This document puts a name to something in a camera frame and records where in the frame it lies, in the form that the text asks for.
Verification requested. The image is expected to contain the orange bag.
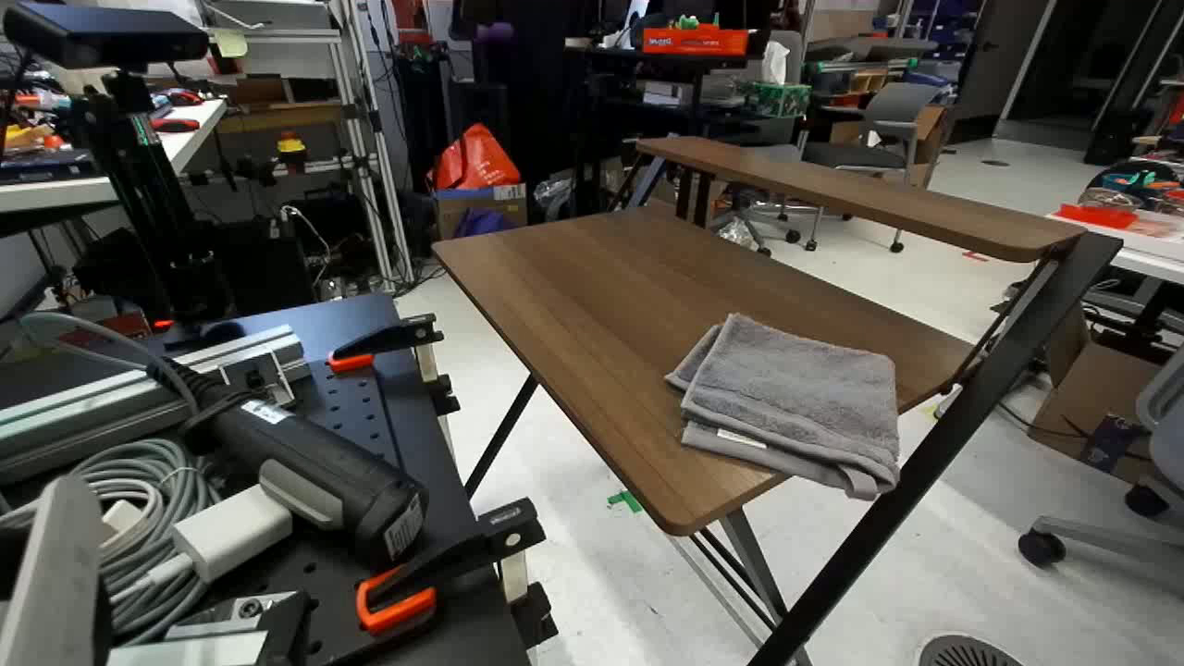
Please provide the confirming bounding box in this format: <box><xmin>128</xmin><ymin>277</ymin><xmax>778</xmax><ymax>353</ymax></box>
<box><xmin>427</xmin><ymin>119</ymin><xmax>529</xmax><ymax>196</ymax></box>

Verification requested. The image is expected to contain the cardboard box under orange bag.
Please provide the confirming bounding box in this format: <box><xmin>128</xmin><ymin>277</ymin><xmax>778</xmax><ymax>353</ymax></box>
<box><xmin>430</xmin><ymin>182</ymin><xmax>533</xmax><ymax>241</ymax></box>

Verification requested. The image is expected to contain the black perforated mounting board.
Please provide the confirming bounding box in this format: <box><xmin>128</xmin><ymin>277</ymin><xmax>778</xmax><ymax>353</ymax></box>
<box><xmin>153</xmin><ymin>289</ymin><xmax>538</xmax><ymax>666</ymax></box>

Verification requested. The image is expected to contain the white table with clutter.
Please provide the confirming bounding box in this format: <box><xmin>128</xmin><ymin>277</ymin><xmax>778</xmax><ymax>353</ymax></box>
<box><xmin>1042</xmin><ymin>154</ymin><xmax>1184</xmax><ymax>289</ymax></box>

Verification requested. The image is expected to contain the white work table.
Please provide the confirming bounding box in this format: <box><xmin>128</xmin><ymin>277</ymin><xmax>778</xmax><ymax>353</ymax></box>
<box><xmin>0</xmin><ymin>92</ymin><xmax>233</xmax><ymax>222</ymax></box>

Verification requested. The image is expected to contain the grey office chair with armrests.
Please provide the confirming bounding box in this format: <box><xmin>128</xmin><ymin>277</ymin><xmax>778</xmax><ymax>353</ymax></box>
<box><xmin>797</xmin><ymin>78</ymin><xmax>963</xmax><ymax>259</ymax></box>

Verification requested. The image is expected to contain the red flat tool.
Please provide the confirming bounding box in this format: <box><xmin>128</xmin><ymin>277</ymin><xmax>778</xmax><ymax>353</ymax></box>
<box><xmin>1055</xmin><ymin>201</ymin><xmax>1145</xmax><ymax>237</ymax></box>

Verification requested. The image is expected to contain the white power adapter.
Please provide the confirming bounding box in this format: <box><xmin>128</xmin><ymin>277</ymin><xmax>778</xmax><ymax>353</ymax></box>
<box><xmin>171</xmin><ymin>482</ymin><xmax>297</xmax><ymax>585</ymax></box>

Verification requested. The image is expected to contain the black camera tripod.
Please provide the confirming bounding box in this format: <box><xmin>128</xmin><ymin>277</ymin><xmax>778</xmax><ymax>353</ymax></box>
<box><xmin>64</xmin><ymin>66</ymin><xmax>238</xmax><ymax>326</ymax></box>

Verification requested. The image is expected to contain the wooden folding table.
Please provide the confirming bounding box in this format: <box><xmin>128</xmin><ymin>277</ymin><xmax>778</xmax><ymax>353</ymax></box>
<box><xmin>458</xmin><ymin>228</ymin><xmax>1125</xmax><ymax>666</ymax></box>

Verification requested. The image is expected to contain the small orange-handled black clamp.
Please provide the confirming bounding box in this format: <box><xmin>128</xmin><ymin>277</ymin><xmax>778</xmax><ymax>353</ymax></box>
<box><xmin>322</xmin><ymin>315</ymin><xmax>449</xmax><ymax>381</ymax></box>

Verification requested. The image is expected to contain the orange storage box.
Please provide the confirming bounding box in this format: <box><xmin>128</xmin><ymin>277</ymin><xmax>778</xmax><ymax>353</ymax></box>
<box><xmin>635</xmin><ymin>24</ymin><xmax>754</xmax><ymax>62</ymax></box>

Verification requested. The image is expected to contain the round black floor grille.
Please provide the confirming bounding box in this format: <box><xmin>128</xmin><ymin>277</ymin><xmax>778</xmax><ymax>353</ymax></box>
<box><xmin>915</xmin><ymin>632</ymin><xmax>1024</xmax><ymax>666</ymax></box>

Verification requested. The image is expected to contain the green package stack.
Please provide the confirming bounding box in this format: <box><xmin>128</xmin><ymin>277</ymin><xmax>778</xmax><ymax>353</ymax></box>
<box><xmin>739</xmin><ymin>78</ymin><xmax>815</xmax><ymax>121</ymax></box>

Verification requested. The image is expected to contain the grey wheeled chair base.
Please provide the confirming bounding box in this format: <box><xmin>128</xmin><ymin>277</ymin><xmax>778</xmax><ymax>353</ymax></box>
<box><xmin>1014</xmin><ymin>349</ymin><xmax>1184</xmax><ymax>574</ymax></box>

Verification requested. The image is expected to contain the black handheld tool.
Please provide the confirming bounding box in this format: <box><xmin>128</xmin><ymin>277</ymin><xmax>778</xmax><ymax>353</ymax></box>
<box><xmin>183</xmin><ymin>390</ymin><xmax>430</xmax><ymax>574</ymax></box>

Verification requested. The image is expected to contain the grey coiled cable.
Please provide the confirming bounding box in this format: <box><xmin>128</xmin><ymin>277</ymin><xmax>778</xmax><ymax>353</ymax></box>
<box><xmin>0</xmin><ymin>432</ymin><xmax>229</xmax><ymax>649</ymax></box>

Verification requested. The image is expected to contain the white metal shelf rack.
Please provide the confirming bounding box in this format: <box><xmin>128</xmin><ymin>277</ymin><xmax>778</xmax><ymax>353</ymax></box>
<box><xmin>201</xmin><ymin>0</ymin><xmax>419</xmax><ymax>297</ymax></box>

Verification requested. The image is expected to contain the grey towel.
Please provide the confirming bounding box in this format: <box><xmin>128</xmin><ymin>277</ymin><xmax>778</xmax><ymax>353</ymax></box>
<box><xmin>662</xmin><ymin>312</ymin><xmax>902</xmax><ymax>505</ymax></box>

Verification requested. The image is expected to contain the large brown cardboard box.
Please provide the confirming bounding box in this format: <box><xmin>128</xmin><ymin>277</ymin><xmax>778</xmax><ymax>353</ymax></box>
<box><xmin>1024</xmin><ymin>342</ymin><xmax>1170</xmax><ymax>489</ymax></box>

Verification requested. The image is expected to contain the colourful teal bag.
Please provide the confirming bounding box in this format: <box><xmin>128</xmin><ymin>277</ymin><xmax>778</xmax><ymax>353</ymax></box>
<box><xmin>1076</xmin><ymin>154</ymin><xmax>1184</xmax><ymax>222</ymax></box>

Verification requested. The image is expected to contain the large orange-handled black clamp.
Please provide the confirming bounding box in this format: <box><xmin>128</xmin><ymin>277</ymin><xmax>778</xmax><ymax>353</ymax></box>
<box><xmin>350</xmin><ymin>495</ymin><xmax>551</xmax><ymax>645</ymax></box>

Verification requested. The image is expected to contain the black stereo camera bar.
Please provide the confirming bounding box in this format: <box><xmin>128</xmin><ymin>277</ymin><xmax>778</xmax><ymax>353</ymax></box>
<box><xmin>0</xmin><ymin>0</ymin><xmax>210</xmax><ymax>73</ymax></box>

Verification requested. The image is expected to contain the aluminium extrusion rail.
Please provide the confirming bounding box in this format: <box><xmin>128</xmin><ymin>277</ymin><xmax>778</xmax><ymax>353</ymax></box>
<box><xmin>0</xmin><ymin>321</ymin><xmax>311</xmax><ymax>489</ymax></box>

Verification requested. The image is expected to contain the grey metal bar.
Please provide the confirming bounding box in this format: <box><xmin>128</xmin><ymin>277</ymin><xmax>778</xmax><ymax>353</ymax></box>
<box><xmin>0</xmin><ymin>475</ymin><xmax>115</xmax><ymax>666</ymax></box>

